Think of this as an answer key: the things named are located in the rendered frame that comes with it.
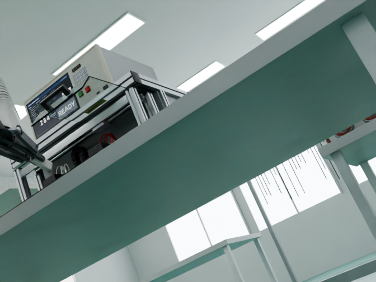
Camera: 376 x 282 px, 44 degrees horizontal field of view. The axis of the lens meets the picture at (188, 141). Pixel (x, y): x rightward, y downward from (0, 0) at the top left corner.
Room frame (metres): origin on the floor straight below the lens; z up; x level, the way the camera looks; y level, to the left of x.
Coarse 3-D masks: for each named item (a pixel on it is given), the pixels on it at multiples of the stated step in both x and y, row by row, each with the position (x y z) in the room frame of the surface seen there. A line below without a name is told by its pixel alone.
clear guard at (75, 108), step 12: (84, 84) 1.27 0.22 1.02; (96, 84) 1.37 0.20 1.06; (108, 84) 1.41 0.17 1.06; (72, 96) 1.38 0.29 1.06; (84, 96) 1.42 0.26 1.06; (96, 96) 1.45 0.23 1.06; (108, 96) 1.48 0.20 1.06; (120, 96) 1.52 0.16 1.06; (60, 108) 1.43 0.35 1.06; (72, 108) 1.46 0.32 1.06; (84, 108) 1.50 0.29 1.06; (96, 108) 1.53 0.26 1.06; (36, 120) 1.36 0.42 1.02; (72, 120) 1.55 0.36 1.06; (84, 120) 1.59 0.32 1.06
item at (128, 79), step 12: (132, 72) 1.48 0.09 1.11; (120, 84) 1.50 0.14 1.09; (132, 84) 1.49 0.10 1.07; (144, 84) 1.53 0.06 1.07; (156, 84) 1.61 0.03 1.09; (180, 96) 1.76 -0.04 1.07; (48, 132) 1.66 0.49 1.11; (60, 132) 1.64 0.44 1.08; (72, 132) 1.66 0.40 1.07; (48, 144) 1.68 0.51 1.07; (60, 156) 1.94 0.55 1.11; (12, 168) 1.76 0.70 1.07
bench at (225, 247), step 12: (228, 240) 4.58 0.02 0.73; (240, 240) 4.81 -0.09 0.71; (252, 240) 5.34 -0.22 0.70; (204, 252) 4.65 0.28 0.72; (216, 252) 4.92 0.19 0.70; (228, 252) 4.59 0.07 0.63; (264, 252) 5.32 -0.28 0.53; (180, 264) 4.78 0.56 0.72; (192, 264) 5.12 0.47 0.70; (264, 264) 5.31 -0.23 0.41; (156, 276) 4.91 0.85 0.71; (168, 276) 5.37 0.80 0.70; (240, 276) 4.59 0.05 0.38
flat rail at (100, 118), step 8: (112, 104) 1.52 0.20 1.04; (120, 104) 1.51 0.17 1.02; (104, 112) 1.54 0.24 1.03; (112, 112) 1.52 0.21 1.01; (96, 120) 1.56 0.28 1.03; (104, 120) 1.55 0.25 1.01; (80, 128) 1.59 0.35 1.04; (88, 128) 1.57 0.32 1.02; (72, 136) 1.61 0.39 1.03; (80, 136) 1.60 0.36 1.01; (56, 144) 1.65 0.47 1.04; (64, 144) 1.63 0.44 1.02; (48, 152) 1.67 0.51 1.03; (56, 152) 1.65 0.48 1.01; (24, 168) 1.73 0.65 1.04; (32, 168) 1.71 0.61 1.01; (24, 176) 1.74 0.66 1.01
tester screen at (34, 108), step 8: (64, 80) 1.63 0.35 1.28; (56, 88) 1.65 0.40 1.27; (40, 96) 1.69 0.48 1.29; (56, 96) 1.66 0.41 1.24; (32, 104) 1.71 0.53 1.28; (32, 112) 1.72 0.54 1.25; (40, 112) 1.70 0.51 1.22; (32, 120) 1.72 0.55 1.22; (40, 128) 1.71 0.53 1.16; (48, 128) 1.69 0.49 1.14
